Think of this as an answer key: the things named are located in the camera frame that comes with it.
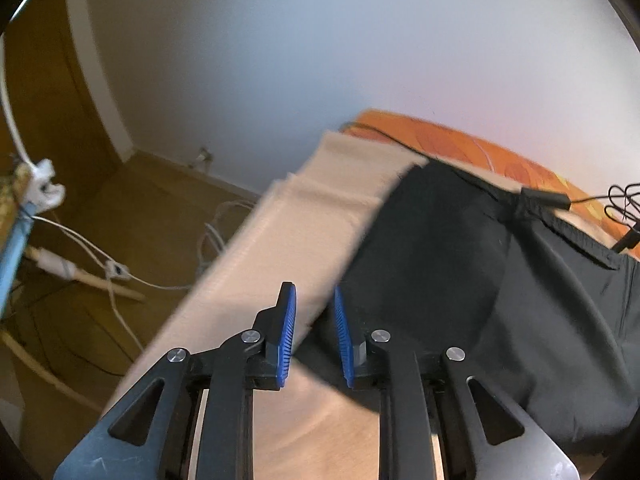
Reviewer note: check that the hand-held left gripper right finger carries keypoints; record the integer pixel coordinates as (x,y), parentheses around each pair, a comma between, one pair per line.
(345,340)

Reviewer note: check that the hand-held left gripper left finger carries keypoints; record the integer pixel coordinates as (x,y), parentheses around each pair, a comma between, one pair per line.
(286,330)

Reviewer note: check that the black pants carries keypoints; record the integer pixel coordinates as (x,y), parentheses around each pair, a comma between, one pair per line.
(440,260)

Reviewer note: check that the beige bed sheet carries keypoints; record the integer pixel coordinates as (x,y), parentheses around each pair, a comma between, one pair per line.
(280,240)

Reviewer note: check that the wooden stick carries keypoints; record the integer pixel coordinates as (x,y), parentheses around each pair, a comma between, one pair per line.
(85,277)
(45,377)

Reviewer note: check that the orange patterned blanket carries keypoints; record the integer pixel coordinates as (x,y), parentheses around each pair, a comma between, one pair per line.
(450,140)

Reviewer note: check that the blue pole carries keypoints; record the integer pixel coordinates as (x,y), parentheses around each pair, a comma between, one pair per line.
(14,250)

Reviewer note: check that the white plastic clamp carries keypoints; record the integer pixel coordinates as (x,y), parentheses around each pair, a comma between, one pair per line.
(42,182)

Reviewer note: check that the wooden door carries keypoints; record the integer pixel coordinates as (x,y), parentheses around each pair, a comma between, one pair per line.
(45,85)

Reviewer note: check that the wall socket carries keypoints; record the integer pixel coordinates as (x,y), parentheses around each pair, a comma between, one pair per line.
(202,156)

